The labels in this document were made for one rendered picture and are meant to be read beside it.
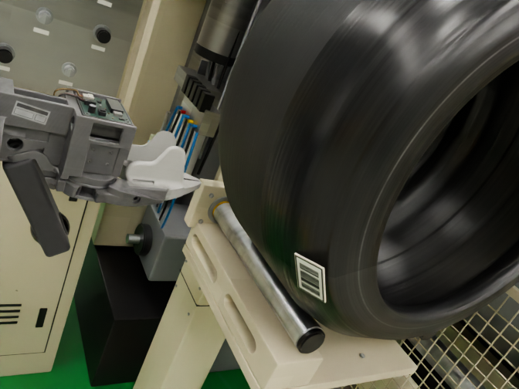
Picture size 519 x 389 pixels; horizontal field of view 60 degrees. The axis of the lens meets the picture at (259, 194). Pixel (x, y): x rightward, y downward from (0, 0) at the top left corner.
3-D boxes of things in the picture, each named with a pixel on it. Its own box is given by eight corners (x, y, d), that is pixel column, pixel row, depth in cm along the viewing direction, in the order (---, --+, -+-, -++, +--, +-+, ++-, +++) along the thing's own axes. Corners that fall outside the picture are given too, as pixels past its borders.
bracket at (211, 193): (182, 219, 89) (199, 177, 86) (328, 232, 112) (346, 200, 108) (188, 229, 87) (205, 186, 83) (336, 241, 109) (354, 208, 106)
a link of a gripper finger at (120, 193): (171, 197, 45) (79, 186, 40) (167, 210, 45) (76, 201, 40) (159, 174, 48) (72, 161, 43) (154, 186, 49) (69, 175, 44)
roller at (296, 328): (236, 205, 90) (221, 221, 91) (222, 195, 87) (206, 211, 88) (331, 336, 65) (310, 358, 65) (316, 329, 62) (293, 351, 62)
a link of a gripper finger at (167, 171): (224, 160, 47) (137, 144, 41) (205, 207, 49) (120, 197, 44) (213, 147, 49) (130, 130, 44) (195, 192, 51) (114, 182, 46)
